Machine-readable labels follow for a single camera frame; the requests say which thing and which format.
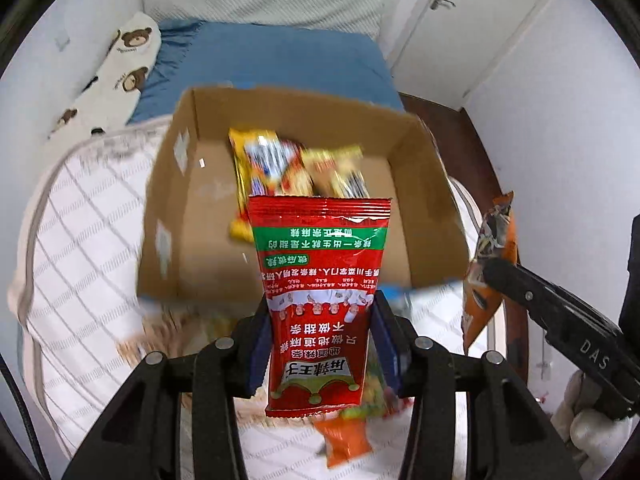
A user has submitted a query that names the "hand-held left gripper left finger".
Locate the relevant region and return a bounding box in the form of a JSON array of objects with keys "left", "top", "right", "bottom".
[{"left": 60, "top": 300, "right": 273, "bottom": 480}]

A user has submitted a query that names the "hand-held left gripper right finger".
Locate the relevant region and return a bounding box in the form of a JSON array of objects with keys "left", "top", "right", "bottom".
[{"left": 372, "top": 290, "right": 583, "bottom": 480}]

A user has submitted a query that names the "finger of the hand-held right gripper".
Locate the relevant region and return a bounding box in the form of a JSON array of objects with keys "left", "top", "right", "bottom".
[{"left": 481, "top": 257, "right": 572, "bottom": 334}]

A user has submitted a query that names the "orange snack packet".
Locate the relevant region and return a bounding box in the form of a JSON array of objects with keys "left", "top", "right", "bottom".
[
  {"left": 462, "top": 191, "right": 517, "bottom": 356},
  {"left": 315, "top": 410, "right": 375, "bottom": 468}
]

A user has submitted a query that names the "red snack packet green band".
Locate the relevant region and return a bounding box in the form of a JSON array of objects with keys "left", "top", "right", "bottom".
[{"left": 247, "top": 195, "right": 393, "bottom": 418}]

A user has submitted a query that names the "cardboard box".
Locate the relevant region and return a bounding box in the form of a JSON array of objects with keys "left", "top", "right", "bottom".
[{"left": 136, "top": 86, "right": 471, "bottom": 302}]

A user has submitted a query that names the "person's right hand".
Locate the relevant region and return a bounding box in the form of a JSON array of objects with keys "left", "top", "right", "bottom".
[{"left": 550, "top": 372, "right": 640, "bottom": 467}]

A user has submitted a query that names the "yellow packet black white label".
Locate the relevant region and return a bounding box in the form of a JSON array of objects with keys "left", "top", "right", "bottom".
[{"left": 301, "top": 146, "right": 372, "bottom": 199}]

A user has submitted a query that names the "yellow snack packet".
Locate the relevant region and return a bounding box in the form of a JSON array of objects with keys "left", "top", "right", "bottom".
[{"left": 228, "top": 129, "right": 303, "bottom": 242}]

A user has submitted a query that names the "white grid quilted blanket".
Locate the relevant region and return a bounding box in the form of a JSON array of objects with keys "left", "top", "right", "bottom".
[{"left": 7, "top": 115, "right": 506, "bottom": 480}]

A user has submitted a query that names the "white door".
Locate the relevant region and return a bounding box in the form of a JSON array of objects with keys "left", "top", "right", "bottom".
[{"left": 389, "top": 0, "right": 562, "bottom": 111}]

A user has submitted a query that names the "blue bed sheet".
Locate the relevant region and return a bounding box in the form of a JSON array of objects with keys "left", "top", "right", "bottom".
[{"left": 127, "top": 19, "right": 406, "bottom": 127}]

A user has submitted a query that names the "bear print pillow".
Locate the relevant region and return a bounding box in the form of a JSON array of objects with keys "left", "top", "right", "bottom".
[{"left": 47, "top": 12, "right": 163, "bottom": 141}]

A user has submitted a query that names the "grey pillow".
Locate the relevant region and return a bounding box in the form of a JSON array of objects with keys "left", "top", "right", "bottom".
[{"left": 139, "top": 0, "right": 402, "bottom": 41}]

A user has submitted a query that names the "black cable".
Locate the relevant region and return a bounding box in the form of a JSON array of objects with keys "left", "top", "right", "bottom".
[{"left": 0, "top": 352, "right": 51, "bottom": 480}]

